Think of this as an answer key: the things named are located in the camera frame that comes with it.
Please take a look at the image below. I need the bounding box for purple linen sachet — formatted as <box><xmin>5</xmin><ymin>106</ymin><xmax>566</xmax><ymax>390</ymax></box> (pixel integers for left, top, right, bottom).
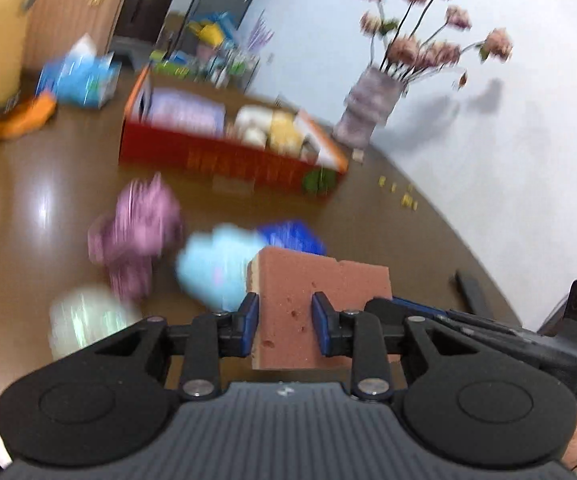
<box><xmin>146</xmin><ymin>88</ymin><xmax>226</xmax><ymax>138</ymax></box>

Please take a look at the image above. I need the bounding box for pink textured vase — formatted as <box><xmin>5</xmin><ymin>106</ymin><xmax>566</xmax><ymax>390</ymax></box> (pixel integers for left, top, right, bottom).
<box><xmin>333</xmin><ymin>66</ymin><xmax>406</xmax><ymax>150</ymax></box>

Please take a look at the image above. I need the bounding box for blue tissue pack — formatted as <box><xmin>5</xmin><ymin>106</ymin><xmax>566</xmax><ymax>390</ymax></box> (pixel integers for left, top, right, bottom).
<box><xmin>36</xmin><ymin>34</ymin><xmax>121</xmax><ymax>110</ymax></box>

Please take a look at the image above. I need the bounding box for black phone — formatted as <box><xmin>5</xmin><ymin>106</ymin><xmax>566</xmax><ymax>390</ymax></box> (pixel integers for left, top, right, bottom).
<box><xmin>453</xmin><ymin>270</ymin><xmax>494</xmax><ymax>320</ymax></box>

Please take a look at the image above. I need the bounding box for dried pink rose bouquet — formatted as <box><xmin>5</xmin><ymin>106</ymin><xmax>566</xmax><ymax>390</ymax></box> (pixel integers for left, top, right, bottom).
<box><xmin>359</xmin><ymin>0</ymin><xmax>513</xmax><ymax>88</ymax></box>

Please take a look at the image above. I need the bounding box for white and yellow plush toy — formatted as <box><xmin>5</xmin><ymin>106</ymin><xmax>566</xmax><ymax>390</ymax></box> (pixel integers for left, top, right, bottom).
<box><xmin>234</xmin><ymin>105</ymin><xmax>305</xmax><ymax>157</ymax></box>

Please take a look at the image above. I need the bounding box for black stool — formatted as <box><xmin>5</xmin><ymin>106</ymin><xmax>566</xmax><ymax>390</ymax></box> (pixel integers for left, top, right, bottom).
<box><xmin>110</xmin><ymin>36</ymin><xmax>153</xmax><ymax>72</ymax></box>

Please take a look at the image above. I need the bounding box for pink sponge block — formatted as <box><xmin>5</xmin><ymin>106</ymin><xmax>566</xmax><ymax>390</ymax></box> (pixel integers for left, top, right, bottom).
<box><xmin>246</xmin><ymin>245</ymin><xmax>394</xmax><ymax>371</ymax></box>

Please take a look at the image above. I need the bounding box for blue tissue packet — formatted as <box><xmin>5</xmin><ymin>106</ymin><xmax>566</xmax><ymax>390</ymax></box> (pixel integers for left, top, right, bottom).
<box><xmin>257</xmin><ymin>220</ymin><xmax>327</xmax><ymax>256</ymax></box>

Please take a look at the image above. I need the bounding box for purple satin scrunchie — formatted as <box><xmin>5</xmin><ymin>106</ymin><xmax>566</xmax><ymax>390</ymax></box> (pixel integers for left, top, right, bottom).
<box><xmin>88</xmin><ymin>174</ymin><xmax>183</xmax><ymax>302</ymax></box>

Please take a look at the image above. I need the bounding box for yellow watering can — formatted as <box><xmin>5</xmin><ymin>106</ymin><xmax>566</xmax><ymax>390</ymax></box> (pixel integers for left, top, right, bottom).
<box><xmin>188</xmin><ymin>21</ymin><xmax>226</xmax><ymax>48</ymax></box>

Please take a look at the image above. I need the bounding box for pink hard-shell suitcase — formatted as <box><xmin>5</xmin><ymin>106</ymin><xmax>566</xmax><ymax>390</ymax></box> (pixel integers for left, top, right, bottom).
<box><xmin>23</xmin><ymin>0</ymin><xmax>125</xmax><ymax>70</ymax></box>

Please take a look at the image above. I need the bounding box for red cardboard box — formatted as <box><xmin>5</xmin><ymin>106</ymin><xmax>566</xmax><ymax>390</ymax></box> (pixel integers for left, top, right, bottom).
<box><xmin>118</xmin><ymin>67</ymin><xmax>349</xmax><ymax>196</ymax></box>

